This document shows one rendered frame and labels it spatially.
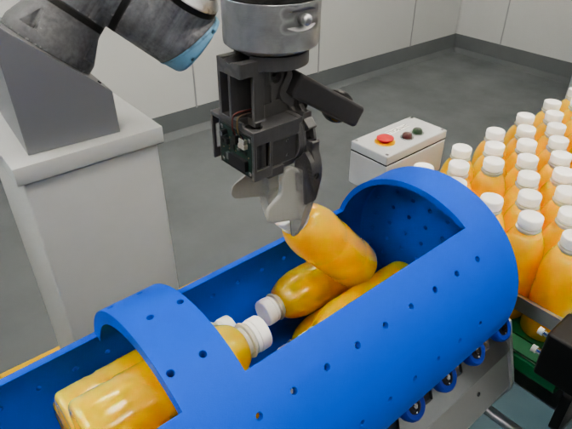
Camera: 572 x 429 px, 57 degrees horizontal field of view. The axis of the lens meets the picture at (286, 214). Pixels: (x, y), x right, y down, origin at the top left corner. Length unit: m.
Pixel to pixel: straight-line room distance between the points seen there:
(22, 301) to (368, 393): 2.15
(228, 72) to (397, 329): 0.31
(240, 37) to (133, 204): 0.84
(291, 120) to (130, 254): 0.89
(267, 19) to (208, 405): 0.33
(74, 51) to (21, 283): 1.67
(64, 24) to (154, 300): 0.74
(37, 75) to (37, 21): 0.11
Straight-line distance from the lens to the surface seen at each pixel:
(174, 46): 1.18
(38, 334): 2.40
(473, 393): 0.93
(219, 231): 2.73
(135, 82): 3.57
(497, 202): 0.97
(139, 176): 1.25
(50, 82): 1.14
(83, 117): 1.17
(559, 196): 1.05
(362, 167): 1.13
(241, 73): 0.48
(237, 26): 0.48
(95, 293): 1.36
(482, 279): 0.69
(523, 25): 5.44
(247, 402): 0.49
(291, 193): 0.56
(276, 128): 0.50
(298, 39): 0.48
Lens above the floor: 1.59
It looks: 34 degrees down
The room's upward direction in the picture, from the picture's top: straight up
